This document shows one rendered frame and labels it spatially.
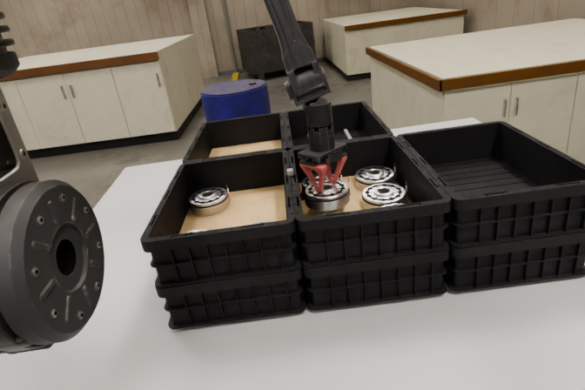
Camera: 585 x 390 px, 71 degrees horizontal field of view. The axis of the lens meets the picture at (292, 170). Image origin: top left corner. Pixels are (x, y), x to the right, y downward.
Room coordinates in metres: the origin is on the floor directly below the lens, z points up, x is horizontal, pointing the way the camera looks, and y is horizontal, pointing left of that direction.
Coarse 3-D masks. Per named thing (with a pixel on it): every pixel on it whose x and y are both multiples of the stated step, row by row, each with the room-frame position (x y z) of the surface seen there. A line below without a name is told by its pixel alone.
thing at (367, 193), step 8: (376, 184) 0.91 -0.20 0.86; (384, 184) 0.90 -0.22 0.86; (392, 184) 0.90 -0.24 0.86; (368, 192) 0.87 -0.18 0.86; (400, 192) 0.85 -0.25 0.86; (368, 200) 0.83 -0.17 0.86; (376, 200) 0.82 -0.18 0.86; (384, 200) 0.82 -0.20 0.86; (392, 200) 0.81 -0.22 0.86; (400, 200) 0.82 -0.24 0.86
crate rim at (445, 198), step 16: (352, 144) 1.04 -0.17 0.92; (400, 144) 0.98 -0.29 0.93; (416, 160) 0.86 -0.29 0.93; (384, 208) 0.67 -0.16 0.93; (400, 208) 0.66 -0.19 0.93; (416, 208) 0.66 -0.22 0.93; (432, 208) 0.66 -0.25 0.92; (448, 208) 0.66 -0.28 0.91; (304, 224) 0.66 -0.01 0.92; (320, 224) 0.66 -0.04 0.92; (336, 224) 0.66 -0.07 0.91; (352, 224) 0.66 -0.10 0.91
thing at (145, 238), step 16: (208, 160) 1.05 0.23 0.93; (224, 160) 1.05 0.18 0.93; (288, 160) 0.97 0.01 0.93; (176, 176) 0.97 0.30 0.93; (288, 176) 0.87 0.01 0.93; (288, 192) 0.79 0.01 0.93; (160, 208) 0.80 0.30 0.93; (288, 208) 0.72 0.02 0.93; (256, 224) 0.67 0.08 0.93; (272, 224) 0.66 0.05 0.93; (288, 224) 0.66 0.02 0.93; (144, 240) 0.67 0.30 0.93; (160, 240) 0.66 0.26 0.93; (176, 240) 0.66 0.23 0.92; (192, 240) 0.66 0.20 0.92; (208, 240) 0.66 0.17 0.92; (224, 240) 0.66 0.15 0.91; (240, 240) 0.66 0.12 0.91
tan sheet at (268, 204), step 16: (240, 192) 1.03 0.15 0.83; (256, 192) 1.02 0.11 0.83; (272, 192) 1.00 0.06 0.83; (240, 208) 0.94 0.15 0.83; (256, 208) 0.92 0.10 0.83; (272, 208) 0.91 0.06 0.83; (192, 224) 0.89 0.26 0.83; (208, 224) 0.88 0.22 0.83; (224, 224) 0.87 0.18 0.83; (240, 224) 0.86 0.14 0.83
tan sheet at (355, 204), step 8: (352, 176) 1.04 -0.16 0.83; (352, 184) 0.99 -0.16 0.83; (352, 192) 0.94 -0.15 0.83; (360, 192) 0.93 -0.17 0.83; (304, 200) 0.93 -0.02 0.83; (352, 200) 0.90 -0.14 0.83; (360, 200) 0.89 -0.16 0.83; (408, 200) 0.86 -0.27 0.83; (304, 208) 0.89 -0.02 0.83; (344, 208) 0.86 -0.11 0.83; (352, 208) 0.86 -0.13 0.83; (360, 208) 0.85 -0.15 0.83; (304, 216) 0.85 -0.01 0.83; (312, 216) 0.85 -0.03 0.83
